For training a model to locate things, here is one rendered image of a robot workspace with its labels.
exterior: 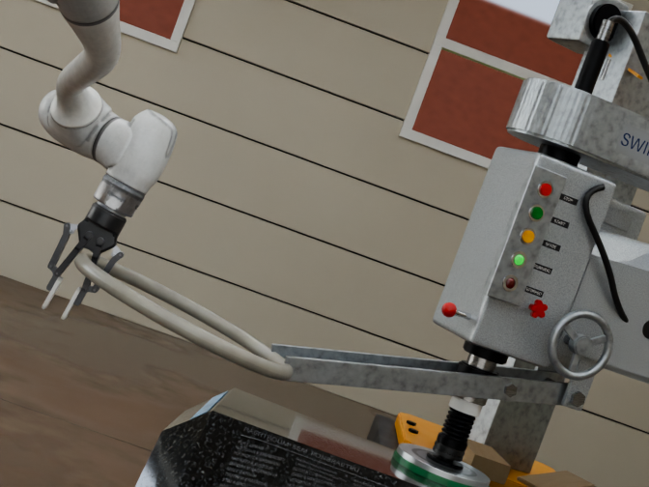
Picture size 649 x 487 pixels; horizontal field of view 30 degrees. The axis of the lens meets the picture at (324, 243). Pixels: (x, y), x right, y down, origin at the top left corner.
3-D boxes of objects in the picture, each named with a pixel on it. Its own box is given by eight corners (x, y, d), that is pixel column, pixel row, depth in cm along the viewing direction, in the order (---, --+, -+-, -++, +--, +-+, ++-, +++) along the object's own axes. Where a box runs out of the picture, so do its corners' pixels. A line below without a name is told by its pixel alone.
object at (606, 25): (583, 100, 263) (611, 25, 262) (592, 101, 259) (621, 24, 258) (568, 94, 262) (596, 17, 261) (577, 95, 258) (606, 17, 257)
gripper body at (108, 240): (90, 198, 236) (67, 240, 236) (128, 219, 237) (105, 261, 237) (95, 199, 244) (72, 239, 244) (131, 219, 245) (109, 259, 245)
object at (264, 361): (255, 348, 273) (262, 336, 273) (317, 407, 227) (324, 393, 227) (61, 247, 257) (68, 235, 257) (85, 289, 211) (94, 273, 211)
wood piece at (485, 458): (450, 452, 320) (457, 435, 319) (484, 464, 321) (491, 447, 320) (468, 472, 300) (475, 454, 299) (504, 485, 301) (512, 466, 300)
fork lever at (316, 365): (549, 388, 280) (552, 367, 279) (591, 412, 261) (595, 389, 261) (264, 361, 258) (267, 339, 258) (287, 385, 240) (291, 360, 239)
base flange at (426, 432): (393, 422, 360) (399, 407, 360) (548, 479, 359) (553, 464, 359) (400, 456, 311) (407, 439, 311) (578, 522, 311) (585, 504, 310)
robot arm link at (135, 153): (156, 201, 244) (106, 172, 248) (194, 133, 244) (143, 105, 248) (135, 190, 234) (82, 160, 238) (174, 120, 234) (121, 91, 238)
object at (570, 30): (542, 41, 342) (560, -9, 342) (601, 63, 342) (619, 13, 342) (553, 31, 322) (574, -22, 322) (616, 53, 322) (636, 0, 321)
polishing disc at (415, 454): (434, 477, 249) (436, 472, 249) (379, 441, 267) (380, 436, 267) (507, 494, 260) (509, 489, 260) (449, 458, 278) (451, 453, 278)
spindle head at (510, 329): (558, 378, 281) (626, 197, 280) (606, 403, 261) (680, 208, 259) (425, 332, 270) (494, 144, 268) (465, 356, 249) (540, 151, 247)
